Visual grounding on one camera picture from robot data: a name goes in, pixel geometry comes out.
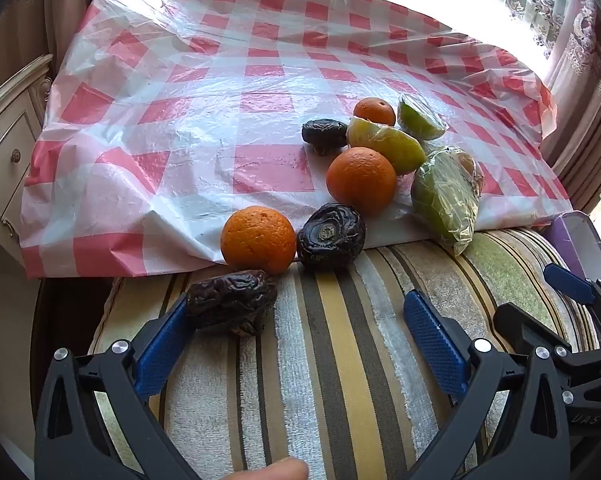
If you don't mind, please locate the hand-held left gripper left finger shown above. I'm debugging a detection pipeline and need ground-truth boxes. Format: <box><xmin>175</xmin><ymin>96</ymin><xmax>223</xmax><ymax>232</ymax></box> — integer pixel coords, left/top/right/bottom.
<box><xmin>34</xmin><ymin>292</ymin><xmax>201</xmax><ymax>480</ymax></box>

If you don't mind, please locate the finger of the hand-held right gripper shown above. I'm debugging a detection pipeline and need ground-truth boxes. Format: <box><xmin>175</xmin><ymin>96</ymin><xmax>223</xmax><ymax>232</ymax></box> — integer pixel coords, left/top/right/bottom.
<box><xmin>494</xmin><ymin>302</ymin><xmax>601</xmax><ymax>431</ymax></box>
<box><xmin>544</xmin><ymin>262</ymin><xmax>601</xmax><ymax>346</ymax></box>

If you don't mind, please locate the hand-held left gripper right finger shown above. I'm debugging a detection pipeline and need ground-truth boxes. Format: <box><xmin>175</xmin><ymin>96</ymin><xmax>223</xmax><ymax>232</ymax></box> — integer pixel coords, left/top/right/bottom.
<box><xmin>403</xmin><ymin>290</ymin><xmax>581</xmax><ymax>480</ymax></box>

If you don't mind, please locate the purple cardboard box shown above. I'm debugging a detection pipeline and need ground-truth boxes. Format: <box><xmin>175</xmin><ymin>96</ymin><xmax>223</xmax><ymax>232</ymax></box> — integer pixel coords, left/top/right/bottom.
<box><xmin>540</xmin><ymin>211</ymin><xmax>601</xmax><ymax>286</ymax></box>

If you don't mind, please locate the wrinkled dark passion fruit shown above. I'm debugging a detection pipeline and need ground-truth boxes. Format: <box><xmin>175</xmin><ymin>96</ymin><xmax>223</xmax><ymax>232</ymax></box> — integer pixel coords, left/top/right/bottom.
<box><xmin>301</xmin><ymin>118</ymin><xmax>350</xmax><ymax>156</ymax></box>
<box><xmin>296</xmin><ymin>203</ymin><xmax>367</xmax><ymax>271</ymax></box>
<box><xmin>186</xmin><ymin>270</ymin><xmax>278</xmax><ymax>337</ymax></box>

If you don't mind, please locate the pale yellow fruit half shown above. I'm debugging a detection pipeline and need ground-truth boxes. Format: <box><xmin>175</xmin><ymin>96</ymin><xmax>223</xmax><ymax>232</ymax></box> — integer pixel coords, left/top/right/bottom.
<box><xmin>346</xmin><ymin>116</ymin><xmax>427</xmax><ymax>176</ymax></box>

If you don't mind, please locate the green fruit half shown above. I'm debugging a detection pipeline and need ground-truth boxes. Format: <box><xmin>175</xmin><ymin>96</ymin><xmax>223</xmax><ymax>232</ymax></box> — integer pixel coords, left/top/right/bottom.
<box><xmin>397</xmin><ymin>94</ymin><xmax>447</xmax><ymax>142</ymax></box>

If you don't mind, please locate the small orange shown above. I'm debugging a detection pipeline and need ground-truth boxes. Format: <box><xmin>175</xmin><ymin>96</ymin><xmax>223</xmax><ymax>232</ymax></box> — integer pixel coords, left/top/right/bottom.
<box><xmin>353</xmin><ymin>96</ymin><xmax>397</xmax><ymax>127</ymax></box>

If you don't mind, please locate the person's left hand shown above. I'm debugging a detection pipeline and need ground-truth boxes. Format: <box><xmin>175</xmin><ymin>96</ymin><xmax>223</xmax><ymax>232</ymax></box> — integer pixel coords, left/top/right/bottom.
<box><xmin>230</xmin><ymin>457</ymin><xmax>309</xmax><ymax>480</ymax></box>

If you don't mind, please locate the striped towel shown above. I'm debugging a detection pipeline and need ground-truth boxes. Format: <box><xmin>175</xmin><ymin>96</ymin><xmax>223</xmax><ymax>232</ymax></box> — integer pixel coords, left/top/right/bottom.
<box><xmin>88</xmin><ymin>227</ymin><xmax>601</xmax><ymax>480</ymax></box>

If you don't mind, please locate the patterned brown curtain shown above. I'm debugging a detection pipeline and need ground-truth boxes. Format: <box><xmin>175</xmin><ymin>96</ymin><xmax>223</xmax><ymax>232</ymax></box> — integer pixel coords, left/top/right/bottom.
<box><xmin>540</xmin><ymin>0</ymin><xmax>601</xmax><ymax>211</ymax></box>

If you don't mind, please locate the red checked plastic tablecloth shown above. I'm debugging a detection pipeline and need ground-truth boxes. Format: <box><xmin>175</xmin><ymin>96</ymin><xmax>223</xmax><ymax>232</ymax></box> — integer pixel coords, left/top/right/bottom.
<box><xmin>19</xmin><ymin>0</ymin><xmax>573</xmax><ymax>281</ymax></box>

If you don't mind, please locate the cream cabinet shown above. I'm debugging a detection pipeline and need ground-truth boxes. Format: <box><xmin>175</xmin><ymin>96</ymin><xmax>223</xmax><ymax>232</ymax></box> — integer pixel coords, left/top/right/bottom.
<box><xmin>0</xmin><ymin>52</ymin><xmax>56</xmax><ymax>261</ymax></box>

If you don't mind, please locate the plain brown curtain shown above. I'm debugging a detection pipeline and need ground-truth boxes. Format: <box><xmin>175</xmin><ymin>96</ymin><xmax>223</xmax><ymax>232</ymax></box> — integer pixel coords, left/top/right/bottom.
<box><xmin>0</xmin><ymin>0</ymin><xmax>141</xmax><ymax>91</ymax></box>

